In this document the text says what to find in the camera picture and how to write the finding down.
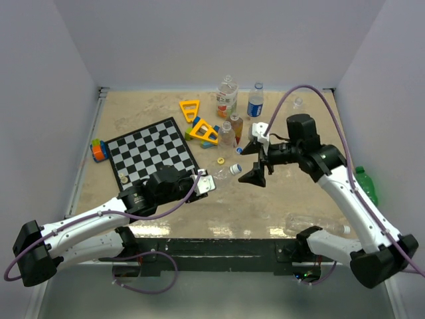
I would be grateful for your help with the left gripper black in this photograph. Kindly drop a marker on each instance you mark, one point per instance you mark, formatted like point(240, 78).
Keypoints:
point(193, 197)

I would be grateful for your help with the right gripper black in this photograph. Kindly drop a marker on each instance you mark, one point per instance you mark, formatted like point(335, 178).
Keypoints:
point(257, 175)

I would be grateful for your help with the clear plastic bottle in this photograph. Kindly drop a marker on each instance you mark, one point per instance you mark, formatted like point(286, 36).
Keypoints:
point(298, 103)
point(221, 175)

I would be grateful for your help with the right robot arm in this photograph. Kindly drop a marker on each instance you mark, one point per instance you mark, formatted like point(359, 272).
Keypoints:
point(380, 250)

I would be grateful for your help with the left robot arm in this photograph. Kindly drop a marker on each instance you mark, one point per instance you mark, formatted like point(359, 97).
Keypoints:
point(42, 250)

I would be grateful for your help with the clear empty bottle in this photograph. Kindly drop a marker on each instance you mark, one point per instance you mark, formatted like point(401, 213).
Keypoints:
point(226, 135)

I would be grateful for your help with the amber tea bottle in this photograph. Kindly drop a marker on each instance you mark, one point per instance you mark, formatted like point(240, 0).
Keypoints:
point(237, 126)

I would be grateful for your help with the blue label water bottle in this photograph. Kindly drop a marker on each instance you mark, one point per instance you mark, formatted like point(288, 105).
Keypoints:
point(255, 100)

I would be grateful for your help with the fruit tea bottle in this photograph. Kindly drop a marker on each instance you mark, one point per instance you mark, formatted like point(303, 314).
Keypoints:
point(226, 97)

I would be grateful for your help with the green soda bottle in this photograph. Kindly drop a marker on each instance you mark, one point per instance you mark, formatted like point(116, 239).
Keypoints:
point(366, 184)

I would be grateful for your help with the crushed bottle white cap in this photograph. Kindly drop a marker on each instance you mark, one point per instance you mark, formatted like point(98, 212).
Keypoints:
point(346, 229)

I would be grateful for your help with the light blue toy block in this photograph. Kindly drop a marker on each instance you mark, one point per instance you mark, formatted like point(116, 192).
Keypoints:
point(207, 145)

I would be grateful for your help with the green toy block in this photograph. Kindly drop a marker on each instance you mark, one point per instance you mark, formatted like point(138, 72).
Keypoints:
point(187, 134)

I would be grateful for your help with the black white chessboard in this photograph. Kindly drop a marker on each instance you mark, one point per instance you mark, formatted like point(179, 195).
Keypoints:
point(137, 154)

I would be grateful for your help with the beige chess piece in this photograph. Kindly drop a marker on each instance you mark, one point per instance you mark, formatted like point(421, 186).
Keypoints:
point(123, 178)

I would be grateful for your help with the dark blue block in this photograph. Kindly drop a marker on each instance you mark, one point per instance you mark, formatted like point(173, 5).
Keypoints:
point(196, 120)

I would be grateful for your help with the colourful toy block car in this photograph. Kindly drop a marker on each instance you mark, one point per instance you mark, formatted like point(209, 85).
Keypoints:
point(98, 150)

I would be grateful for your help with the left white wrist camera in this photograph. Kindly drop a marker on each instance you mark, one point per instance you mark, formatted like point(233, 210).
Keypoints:
point(204, 182)

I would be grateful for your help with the yellow triangle frame near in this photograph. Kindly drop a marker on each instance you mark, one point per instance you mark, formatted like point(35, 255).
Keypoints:
point(204, 132)

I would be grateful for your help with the yellow triangle frame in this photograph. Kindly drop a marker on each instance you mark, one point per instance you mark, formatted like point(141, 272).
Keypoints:
point(204, 132)
point(189, 109)

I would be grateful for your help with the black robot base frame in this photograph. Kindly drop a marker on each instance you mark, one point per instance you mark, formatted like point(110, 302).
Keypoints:
point(214, 255)

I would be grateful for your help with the yellow triangle frame far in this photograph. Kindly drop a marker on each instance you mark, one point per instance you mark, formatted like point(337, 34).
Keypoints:
point(189, 109)

